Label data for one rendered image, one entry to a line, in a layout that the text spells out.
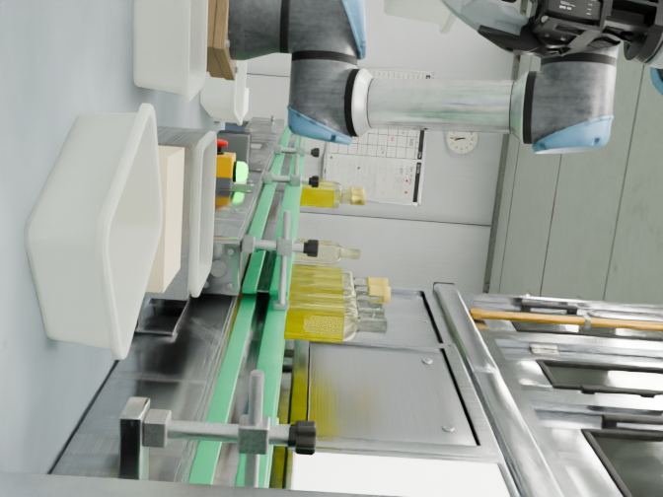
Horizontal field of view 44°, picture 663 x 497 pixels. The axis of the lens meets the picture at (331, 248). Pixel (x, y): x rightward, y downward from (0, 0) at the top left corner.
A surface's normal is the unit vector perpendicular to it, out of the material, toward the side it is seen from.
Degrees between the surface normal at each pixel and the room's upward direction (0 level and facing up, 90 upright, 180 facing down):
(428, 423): 90
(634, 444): 90
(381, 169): 90
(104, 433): 90
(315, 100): 110
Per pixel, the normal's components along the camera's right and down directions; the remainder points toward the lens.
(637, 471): 0.07, -0.96
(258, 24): 0.28, 0.40
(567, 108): -0.32, 0.04
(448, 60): 0.01, 0.26
